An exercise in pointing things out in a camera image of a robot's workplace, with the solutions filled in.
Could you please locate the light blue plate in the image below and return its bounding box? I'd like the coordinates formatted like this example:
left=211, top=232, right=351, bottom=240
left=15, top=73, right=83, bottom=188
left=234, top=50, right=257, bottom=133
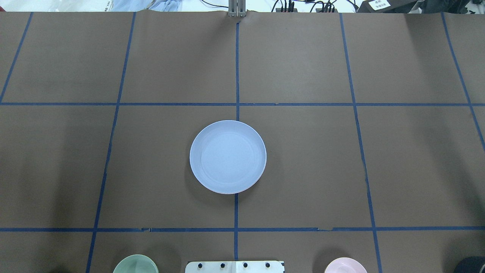
left=189, top=120, right=268, bottom=194

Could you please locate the pink bowl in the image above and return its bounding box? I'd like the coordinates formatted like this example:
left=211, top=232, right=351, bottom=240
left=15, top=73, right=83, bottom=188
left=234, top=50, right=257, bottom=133
left=324, top=257, right=367, bottom=273

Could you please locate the green bowl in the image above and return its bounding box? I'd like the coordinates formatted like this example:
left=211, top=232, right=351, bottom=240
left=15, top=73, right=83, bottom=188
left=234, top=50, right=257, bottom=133
left=113, top=254, right=159, bottom=273

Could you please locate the black box with label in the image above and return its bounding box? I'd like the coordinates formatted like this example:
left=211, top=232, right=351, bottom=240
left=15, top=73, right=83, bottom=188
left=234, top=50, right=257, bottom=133
left=357, top=0, right=417, bottom=14

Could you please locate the crumpled blue cloth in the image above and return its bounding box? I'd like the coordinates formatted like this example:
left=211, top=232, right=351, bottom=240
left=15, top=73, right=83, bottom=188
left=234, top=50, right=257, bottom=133
left=110, top=0, right=182, bottom=12

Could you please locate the dark blue cooking pot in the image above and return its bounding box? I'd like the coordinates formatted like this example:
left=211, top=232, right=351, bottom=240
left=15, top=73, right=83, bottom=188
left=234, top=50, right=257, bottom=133
left=453, top=256, right=485, bottom=273

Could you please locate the metal camera pole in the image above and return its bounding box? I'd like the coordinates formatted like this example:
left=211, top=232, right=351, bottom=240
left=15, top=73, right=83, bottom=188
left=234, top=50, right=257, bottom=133
left=228, top=0, right=247, bottom=18

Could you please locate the black cables bundle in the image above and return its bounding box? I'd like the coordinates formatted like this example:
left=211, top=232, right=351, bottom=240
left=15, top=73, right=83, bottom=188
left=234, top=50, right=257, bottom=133
left=201, top=0, right=358, bottom=13

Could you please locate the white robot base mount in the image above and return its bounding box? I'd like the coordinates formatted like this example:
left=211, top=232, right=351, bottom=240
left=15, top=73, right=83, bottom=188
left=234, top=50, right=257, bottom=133
left=185, top=260, right=285, bottom=273

